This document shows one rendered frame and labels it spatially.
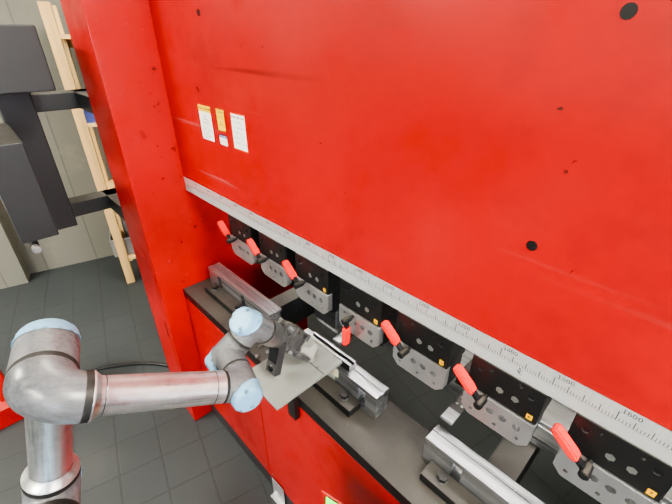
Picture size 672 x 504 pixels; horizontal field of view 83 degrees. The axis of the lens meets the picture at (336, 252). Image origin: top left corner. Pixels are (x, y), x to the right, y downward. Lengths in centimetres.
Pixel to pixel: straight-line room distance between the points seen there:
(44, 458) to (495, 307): 102
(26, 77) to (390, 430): 165
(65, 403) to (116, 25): 121
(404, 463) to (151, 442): 161
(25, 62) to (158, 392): 123
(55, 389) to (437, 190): 78
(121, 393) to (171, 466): 153
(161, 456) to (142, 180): 145
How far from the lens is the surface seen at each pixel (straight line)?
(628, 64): 64
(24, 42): 174
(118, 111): 165
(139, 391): 90
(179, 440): 247
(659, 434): 83
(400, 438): 129
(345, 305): 109
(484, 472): 117
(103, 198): 228
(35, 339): 96
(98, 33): 163
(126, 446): 256
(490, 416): 96
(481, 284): 79
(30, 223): 181
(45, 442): 112
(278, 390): 122
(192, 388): 92
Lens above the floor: 192
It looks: 30 degrees down
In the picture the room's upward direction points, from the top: straight up
